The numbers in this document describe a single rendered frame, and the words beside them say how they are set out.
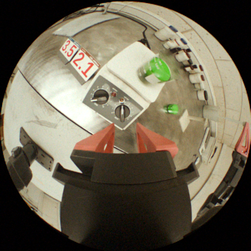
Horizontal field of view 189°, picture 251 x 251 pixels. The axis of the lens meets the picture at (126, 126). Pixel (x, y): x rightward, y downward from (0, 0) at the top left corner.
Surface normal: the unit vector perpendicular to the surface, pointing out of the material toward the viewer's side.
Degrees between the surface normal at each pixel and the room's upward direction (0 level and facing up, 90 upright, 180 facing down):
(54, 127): 0
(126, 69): 0
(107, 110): 30
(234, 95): 90
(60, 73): 0
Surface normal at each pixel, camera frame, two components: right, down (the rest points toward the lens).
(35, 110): 0.35, 0.20
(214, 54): -0.56, 0.83
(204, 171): -0.75, -0.52
